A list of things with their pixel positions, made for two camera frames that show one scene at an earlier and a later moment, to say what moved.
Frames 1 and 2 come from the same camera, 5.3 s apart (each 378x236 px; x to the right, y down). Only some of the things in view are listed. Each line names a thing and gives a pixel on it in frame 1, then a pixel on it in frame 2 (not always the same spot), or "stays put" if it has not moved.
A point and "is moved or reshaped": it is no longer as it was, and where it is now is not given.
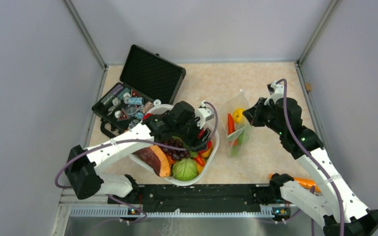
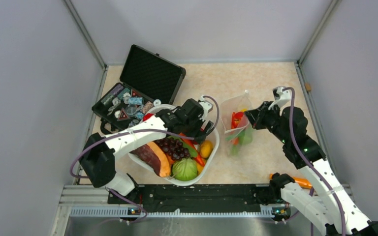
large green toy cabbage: (184, 169) stays put
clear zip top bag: (235, 124) stays put
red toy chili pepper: (200, 160) stays put
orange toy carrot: (230, 124) is moved or reshaped
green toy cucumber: (235, 149) is moved or reshaped
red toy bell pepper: (147, 115) stays put
